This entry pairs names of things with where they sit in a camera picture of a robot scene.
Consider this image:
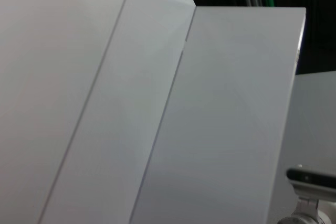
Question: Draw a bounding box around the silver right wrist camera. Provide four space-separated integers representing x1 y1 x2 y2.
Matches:
286 164 336 191

